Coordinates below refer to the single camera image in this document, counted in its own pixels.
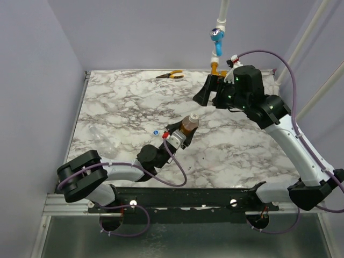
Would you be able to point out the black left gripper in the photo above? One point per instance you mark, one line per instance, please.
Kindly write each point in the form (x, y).
(187, 141)

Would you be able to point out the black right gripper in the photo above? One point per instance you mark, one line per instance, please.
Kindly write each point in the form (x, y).
(215, 90)

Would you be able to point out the gold label drink bottle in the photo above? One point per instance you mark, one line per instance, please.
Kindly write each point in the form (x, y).
(187, 125)

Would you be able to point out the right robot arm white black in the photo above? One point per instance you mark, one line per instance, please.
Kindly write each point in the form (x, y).
(245, 92)

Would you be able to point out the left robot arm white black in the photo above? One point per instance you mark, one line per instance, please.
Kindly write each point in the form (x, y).
(84, 177)

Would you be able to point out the clear empty plastic bottle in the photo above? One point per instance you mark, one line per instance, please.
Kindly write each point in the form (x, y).
(104, 146)

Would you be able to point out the orange brass faucet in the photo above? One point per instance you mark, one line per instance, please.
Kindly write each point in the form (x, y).
(215, 72)

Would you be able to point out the blue plastic faucet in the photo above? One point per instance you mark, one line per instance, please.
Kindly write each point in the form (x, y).
(216, 36)

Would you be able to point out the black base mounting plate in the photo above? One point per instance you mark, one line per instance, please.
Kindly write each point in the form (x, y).
(146, 206)

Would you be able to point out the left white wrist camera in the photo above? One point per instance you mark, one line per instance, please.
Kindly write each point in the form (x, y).
(176, 139)

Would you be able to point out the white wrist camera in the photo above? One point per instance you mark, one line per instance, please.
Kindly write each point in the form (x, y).
(233, 63)
(176, 139)

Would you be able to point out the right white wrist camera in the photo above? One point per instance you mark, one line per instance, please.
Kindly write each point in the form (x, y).
(233, 63)

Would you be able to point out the yellow handled pliers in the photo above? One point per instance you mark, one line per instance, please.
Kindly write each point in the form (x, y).
(175, 74)

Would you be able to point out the white PVC pipe frame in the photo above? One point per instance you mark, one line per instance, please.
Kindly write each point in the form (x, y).
(322, 7)

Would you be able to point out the aluminium rail frame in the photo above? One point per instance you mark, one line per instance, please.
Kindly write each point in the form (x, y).
(227, 151)

